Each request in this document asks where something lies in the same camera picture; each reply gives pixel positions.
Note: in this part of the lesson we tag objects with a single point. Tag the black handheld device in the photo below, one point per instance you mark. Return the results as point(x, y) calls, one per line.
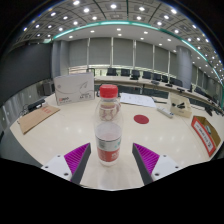
point(209, 110)

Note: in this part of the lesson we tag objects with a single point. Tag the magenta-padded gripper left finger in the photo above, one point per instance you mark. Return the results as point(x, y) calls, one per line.
point(77, 158)

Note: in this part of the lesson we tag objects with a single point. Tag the beige desk organizer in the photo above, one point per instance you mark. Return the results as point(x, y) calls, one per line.
point(181, 113)

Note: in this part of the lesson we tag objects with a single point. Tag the open cardboard box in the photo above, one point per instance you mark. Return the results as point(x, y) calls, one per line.
point(200, 131)

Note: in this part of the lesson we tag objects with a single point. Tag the brown cardboard sheet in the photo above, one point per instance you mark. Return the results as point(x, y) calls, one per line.
point(36, 117)

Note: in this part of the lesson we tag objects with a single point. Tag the small black device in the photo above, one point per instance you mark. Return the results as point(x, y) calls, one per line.
point(36, 104)

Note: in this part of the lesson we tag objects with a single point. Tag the white copy paper box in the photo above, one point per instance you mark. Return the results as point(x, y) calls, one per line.
point(73, 88)

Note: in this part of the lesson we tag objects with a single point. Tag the flat round red coaster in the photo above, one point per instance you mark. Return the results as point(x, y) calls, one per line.
point(141, 119)

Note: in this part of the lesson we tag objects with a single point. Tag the ceiling lights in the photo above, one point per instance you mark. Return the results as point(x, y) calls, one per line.
point(113, 6)

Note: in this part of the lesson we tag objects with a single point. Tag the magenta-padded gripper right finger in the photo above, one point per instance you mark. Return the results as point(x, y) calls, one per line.
point(146, 159)

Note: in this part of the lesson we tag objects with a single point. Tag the clear red-capped water bottle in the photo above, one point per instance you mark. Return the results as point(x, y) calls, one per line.
point(108, 143)

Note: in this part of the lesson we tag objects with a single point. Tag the black binder clips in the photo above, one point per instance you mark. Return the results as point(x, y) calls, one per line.
point(180, 105)

